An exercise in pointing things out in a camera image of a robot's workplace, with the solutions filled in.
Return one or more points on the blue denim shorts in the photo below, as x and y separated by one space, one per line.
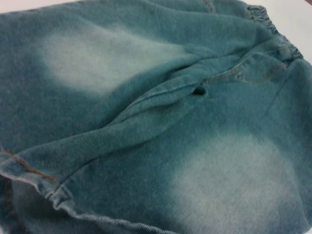
156 122

